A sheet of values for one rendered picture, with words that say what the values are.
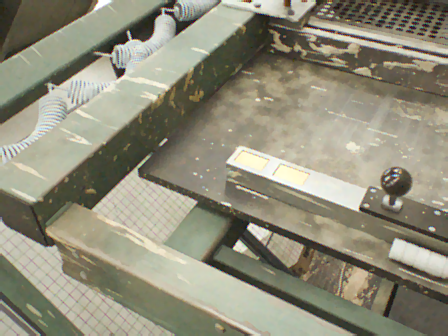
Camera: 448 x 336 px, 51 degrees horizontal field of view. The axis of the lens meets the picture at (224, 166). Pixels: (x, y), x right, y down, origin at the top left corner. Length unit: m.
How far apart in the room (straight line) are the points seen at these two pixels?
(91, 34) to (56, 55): 0.13
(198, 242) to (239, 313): 0.20
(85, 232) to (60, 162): 0.11
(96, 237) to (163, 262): 0.10
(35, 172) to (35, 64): 0.62
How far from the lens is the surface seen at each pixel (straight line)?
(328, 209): 0.73
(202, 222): 0.78
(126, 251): 0.65
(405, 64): 1.05
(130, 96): 0.83
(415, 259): 0.70
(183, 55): 0.94
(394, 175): 0.61
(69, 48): 1.36
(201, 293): 0.60
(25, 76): 1.28
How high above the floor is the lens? 1.74
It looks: 5 degrees down
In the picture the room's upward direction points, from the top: 46 degrees counter-clockwise
